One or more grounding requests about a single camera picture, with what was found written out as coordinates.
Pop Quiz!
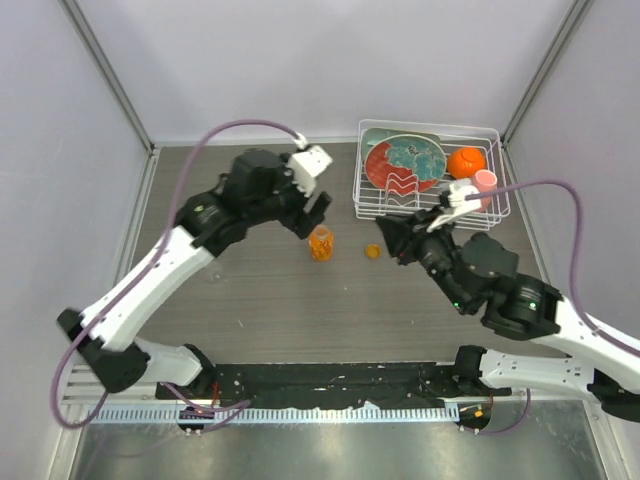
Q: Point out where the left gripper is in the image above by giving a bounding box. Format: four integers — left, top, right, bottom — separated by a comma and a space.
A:
248, 155, 332, 239

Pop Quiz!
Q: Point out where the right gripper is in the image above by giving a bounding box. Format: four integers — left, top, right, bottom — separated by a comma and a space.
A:
375, 204, 469, 312

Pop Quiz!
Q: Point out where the orange bottle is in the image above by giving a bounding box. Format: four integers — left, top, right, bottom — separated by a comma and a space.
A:
309, 225, 334, 262

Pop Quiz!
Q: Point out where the orange bottle cap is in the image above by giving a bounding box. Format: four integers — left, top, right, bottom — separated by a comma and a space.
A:
365, 244, 382, 259

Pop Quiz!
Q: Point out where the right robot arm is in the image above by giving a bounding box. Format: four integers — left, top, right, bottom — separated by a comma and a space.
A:
375, 209, 639, 422

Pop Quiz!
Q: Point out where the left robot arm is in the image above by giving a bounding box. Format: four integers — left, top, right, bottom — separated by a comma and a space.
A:
58, 145, 332, 399

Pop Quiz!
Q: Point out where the red teal floral plate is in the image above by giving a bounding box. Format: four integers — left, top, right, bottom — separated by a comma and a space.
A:
364, 134, 447, 196

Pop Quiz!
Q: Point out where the orange bowl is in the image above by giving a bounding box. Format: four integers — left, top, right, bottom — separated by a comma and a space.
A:
447, 147, 486, 179

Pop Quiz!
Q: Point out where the teal square plate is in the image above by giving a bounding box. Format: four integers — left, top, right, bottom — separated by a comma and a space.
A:
360, 127, 441, 160

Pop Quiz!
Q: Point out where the pink cup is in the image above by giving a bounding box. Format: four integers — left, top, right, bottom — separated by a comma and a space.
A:
472, 169, 498, 212

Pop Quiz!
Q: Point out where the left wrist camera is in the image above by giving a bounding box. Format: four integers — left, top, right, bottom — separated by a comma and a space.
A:
286, 145, 333, 197

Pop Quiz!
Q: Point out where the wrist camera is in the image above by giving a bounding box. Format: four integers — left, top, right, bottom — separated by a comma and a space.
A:
286, 145, 333, 197
427, 179, 482, 233

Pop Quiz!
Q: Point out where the white wire dish rack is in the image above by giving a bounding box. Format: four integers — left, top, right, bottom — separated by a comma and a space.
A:
352, 119, 508, 220

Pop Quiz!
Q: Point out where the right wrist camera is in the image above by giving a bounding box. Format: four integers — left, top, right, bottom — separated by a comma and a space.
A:
427, 179, 482, 233

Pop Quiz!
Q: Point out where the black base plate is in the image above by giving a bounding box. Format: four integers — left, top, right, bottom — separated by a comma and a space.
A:
154, 360, 514, 412

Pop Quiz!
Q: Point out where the white cable duct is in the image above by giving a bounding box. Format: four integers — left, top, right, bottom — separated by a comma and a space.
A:
93, 402, 459, 428

